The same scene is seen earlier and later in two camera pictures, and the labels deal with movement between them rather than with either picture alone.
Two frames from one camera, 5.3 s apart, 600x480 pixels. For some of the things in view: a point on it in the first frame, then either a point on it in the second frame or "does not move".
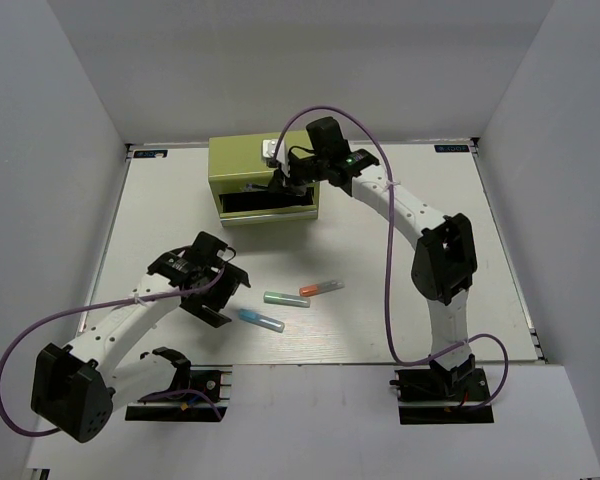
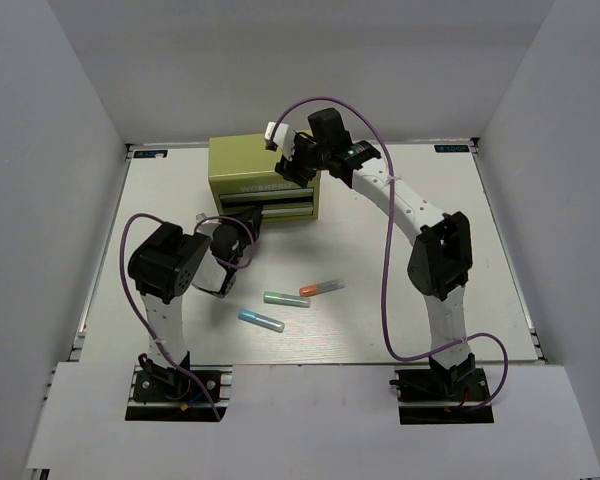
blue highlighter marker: x=260 y=320 does not move
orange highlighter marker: x=316 y=289 does not move
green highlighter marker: x=286 y=299 does not move
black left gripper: x=230 y=279 → x=252 y=215
